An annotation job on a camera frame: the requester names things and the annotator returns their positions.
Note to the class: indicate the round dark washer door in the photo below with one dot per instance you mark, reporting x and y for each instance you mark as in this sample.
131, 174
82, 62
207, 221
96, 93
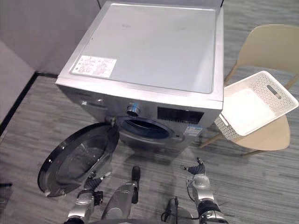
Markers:
77, 158

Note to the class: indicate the silver front-load washing machine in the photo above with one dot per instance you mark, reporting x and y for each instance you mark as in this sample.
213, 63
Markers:
149, 58

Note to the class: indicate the blue energy label sticker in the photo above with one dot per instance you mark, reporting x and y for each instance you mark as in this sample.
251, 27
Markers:
193, 131

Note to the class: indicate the white perforated laundry basket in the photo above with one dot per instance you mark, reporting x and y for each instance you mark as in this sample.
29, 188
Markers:
254, 105

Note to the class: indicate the black washer display panel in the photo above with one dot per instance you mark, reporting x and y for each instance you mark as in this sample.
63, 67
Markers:
180, 115

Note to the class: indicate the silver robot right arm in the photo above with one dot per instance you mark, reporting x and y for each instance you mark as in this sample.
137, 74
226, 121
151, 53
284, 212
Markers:
205, 198

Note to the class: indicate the beige plastic chair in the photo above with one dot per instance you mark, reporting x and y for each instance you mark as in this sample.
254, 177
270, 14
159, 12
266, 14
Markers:
268, 70

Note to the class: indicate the white instruction sticker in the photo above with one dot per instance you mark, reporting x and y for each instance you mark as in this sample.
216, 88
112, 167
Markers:
94, 65

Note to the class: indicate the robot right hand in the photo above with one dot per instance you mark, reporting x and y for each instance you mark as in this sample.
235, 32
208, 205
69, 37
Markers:
197, 168

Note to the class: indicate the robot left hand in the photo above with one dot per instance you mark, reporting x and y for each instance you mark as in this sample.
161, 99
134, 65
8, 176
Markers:
94, 181

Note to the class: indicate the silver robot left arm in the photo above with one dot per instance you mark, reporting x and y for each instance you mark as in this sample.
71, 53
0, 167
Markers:
81, 205

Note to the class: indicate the chrome washer control knob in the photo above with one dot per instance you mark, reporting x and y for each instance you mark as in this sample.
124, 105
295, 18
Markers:
133, 110

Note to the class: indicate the silver robot left leg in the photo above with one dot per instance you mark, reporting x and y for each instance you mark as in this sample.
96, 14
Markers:
123, 193

